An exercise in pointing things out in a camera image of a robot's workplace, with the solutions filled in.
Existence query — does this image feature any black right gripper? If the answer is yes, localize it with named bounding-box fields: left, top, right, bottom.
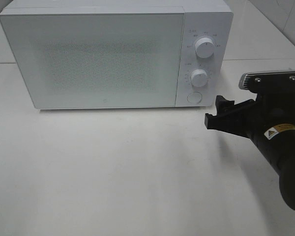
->
left=205, top=92, right=295, bottom=172

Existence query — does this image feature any round white door button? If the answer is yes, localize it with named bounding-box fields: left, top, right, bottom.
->
left=187, top=92, right=202, bottom=104

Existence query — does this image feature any white microwave knob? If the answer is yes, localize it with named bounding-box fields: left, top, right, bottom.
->
left=191, top=69, right=208, bottom=88
left=195, top=36, right=215, bottom=59

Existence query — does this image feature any white microwave door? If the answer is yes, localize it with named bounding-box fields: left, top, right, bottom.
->
left=0, top=14, right=184, bottom=109

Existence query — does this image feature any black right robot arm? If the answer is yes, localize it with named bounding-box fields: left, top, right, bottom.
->
left=205, top=93, right=295, bottom=210

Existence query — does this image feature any white microwave oven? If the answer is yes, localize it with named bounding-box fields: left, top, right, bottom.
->
left=0, top=0, right=233, bottom=109

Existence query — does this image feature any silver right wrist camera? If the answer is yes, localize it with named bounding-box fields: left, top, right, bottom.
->
left=238, top=70, right=295, bottom=95

